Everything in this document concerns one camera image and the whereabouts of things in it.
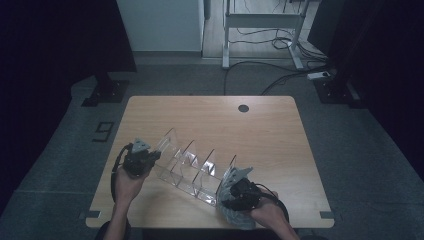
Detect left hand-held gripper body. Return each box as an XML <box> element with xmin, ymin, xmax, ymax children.
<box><xmin>122</xmin><ymin>137</ymin><xmax>156</xmax><ymax>178</ymax></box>

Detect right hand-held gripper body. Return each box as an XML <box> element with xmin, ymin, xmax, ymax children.
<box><xmin>226</xmin><ymin>167</ymin><xmax>263</xmax><ymax>211</ymax></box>

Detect grey striped cloth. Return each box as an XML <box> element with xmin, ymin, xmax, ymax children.
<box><xmin>216</xmin><ymin>164</ymin><xmax>258</xmax><ymax>231</ymax></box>

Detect clear acrylic divided organizer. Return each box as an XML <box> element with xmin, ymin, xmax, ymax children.
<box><xmin>153</xmin><ymin>128</ymin><xmax>238</xmax><ymax>208</ymax></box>

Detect person's left hand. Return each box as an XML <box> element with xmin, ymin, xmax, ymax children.
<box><xmin>114</xmin><ymin>166</ymin><xmax>148</xmax><ymax>205</ymax></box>

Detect person's right hand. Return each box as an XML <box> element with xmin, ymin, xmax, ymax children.
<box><xmin>251</xmin><ymin>191</ymin><xmax>289</xmax><ymax>231</ymax></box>

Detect black stand base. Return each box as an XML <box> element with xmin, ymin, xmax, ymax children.
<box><xmin>313</xmin><ymin>74</ymin><xmax>368</xmax><ymax>109</ymax></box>
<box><xmin>81</xmin><ymin>71</ymin><xmax>130</xmax><ymax>108</ymax></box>

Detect person's dark clothed leg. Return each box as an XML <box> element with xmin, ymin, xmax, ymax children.
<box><xmin>96</xmin><ymin>220</ymin><xmax>133</xmax><ymax>240</ymax></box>

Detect white cabinet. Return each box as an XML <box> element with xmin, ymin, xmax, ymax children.
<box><xmin>115</xmin><ymin>0</ymin><xmax>205</xmax><ymax>53</ymax></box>

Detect white power strip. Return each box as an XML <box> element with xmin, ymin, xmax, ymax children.
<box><xmin>306</xmin><ymin>70</ymin><xmax>332</xmax><ymax>81</ymax></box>

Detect black curtain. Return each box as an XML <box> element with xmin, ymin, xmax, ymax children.
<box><xmin>306</xmin><ymin>0</ymin><xmax>424</xmax><ymax>183</ymax></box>
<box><xmin>0</xmin><ymin>0</ymin><xmax>138</xmax><ymax>214</ymax></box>

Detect right hand-held gripper black cable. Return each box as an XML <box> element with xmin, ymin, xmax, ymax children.
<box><xmin>254</xmin><ymin>183</ymin><xmax>290</xmax><ymax>223</ymax></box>

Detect black floor cable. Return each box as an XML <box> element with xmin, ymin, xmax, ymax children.
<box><xmin>260</xmin><ymin>68</ymin><xmax>334</xmax><ymax>97</ymax></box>
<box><xmin>223</xmin><ymin>60</ymin><xmax>331</xmax><ymax>97</ymax></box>

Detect tangle of black cables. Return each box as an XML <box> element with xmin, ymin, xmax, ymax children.
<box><xmin>228</xmin><ymin>0</ymin><xmax>329</xmax><ymax>63</ymax></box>

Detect white metal desk frame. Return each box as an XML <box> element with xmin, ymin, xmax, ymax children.
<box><xmin>222</xmin><ymin>0</ymin><xmax>311</xmax><ymax>70</ymax></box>

